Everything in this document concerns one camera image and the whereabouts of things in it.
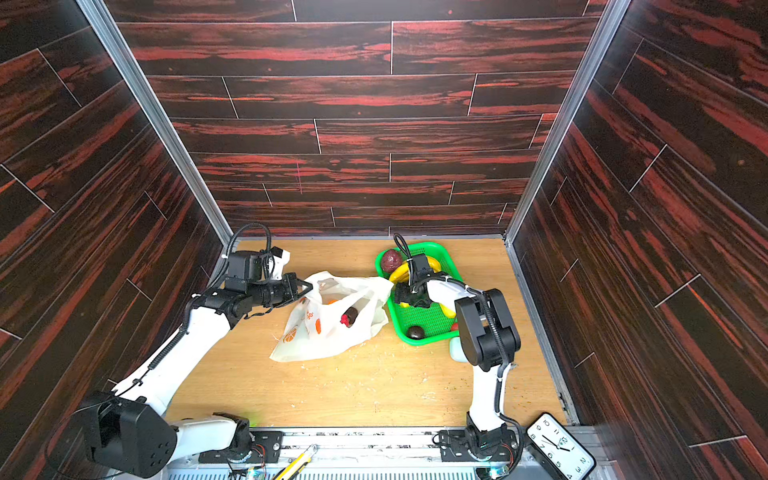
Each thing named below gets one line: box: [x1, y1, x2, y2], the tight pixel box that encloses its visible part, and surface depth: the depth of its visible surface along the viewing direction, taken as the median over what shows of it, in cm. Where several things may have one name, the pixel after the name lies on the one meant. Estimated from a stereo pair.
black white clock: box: [526, 412, 597, 480], surface depth 72 cm
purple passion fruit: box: [381, 249, 402, 273], surface depth 101 cm
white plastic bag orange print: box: [270, 271, 394, 361], surface depth 80 cm
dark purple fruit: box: [406, 326, 424, 340], surface depth 90 cm
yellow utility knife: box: [273, 444, 319, 480], surface depth 72 cm
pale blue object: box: [449, 337, 468, 363], surface depth 88 cm
